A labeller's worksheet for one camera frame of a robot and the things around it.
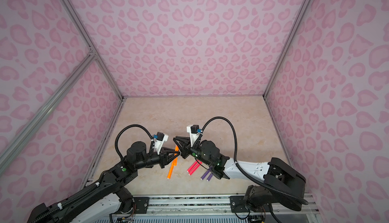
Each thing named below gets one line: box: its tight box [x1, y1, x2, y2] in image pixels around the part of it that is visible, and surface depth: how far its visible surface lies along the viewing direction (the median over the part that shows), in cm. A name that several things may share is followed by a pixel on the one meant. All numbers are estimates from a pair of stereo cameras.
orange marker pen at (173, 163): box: [166, 157, 178, 180], surface depth 84 cm
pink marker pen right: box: [188, 161, 203, 176], surface depth 86 cm
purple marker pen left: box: [200, 167, 212, 180], surface depth 84 cm
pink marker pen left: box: [186, 159, 200, 173], surface depth 87 cm
